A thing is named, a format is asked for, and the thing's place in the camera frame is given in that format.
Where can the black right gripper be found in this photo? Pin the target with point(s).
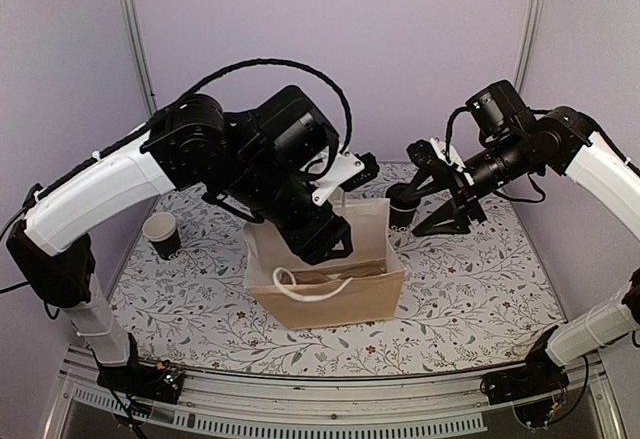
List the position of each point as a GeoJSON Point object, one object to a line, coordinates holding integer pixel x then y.
{"type": "Point", "coordinates": [462, 189]}

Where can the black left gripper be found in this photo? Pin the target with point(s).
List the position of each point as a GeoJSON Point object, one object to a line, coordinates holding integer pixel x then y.
{"type": "Point", "coordinates": [313, 242]}

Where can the black and white coffee cup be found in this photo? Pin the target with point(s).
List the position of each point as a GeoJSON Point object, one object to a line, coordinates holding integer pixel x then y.
{"type": "Point", "coordinates": [401, 210]}

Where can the brown cardboard cup carrier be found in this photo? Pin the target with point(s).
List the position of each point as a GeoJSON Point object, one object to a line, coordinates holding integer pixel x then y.
{"type": "Point", "coordinates": [324, 275]}

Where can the brown paper bag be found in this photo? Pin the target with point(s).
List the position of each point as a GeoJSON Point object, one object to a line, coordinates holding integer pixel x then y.
{"type": "Point", "coordinates": [364, 287]}

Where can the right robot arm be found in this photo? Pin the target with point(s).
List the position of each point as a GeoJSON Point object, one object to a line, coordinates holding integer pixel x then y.
{"type": "Point", "coordinates": [491, 293]}

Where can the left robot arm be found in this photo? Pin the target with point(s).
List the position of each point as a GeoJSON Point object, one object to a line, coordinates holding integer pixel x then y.
{"type": "Point", "coordinates": [255, 157]}

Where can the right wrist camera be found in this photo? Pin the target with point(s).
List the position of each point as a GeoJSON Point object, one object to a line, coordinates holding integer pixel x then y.
{"type": "Point", "coordinates": [441, 161]}

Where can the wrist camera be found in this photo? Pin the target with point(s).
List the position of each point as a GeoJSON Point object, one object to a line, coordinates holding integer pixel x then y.
{"type": "Point", "coordinates": [441, 161]}
{"type": "Point", "coordinates": [347, 172]}

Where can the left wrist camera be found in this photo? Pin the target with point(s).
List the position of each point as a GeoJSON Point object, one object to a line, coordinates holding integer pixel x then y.
{"type": "Point", "coordinates": [347, 172]}

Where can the aluminium front rail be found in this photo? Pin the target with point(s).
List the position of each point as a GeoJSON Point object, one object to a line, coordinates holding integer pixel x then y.
{"type": "Point", "coordinates": [216, 404]}

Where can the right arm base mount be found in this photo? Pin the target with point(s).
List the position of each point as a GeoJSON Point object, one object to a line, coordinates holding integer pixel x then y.
{"type": "Point", "coordinates": [538, 375]}

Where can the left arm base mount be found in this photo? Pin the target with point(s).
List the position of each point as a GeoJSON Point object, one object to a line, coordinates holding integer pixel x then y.
{"type": "Point", "coordinates": [162, 381]}

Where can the right aluminium corner post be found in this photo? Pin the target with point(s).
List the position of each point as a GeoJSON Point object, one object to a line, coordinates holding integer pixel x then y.
{"type": "Point", "coordinates": [531, 27]}

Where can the aluminium corner post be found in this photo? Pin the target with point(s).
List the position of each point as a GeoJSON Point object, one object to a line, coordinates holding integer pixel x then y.
{"type": "Point", "coordinates": [531, 27]}
{"type": "Point", "coordinates": [134, 33]}

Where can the left aluminium corner post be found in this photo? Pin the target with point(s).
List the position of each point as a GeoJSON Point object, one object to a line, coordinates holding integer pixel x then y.
{"type": "Point", "coordinates": [134, 33]}

